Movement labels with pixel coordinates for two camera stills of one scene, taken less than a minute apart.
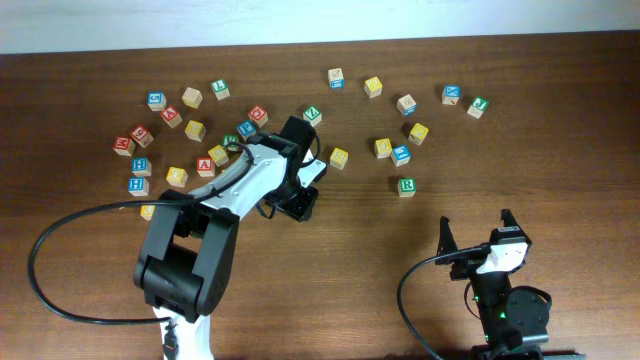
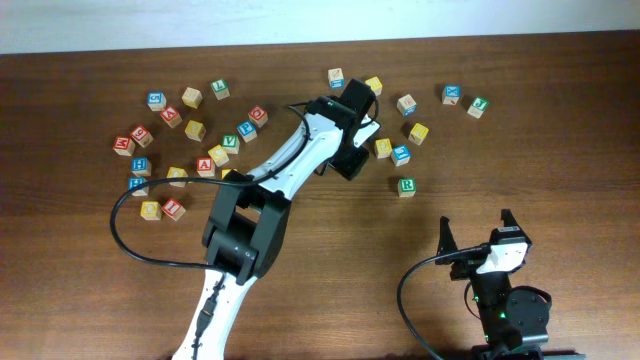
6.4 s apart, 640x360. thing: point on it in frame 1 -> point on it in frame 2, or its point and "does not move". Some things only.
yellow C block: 219,155 does not move
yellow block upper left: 195,130 does not move
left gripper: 300,210 -> 351,169
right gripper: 464,266 does not move
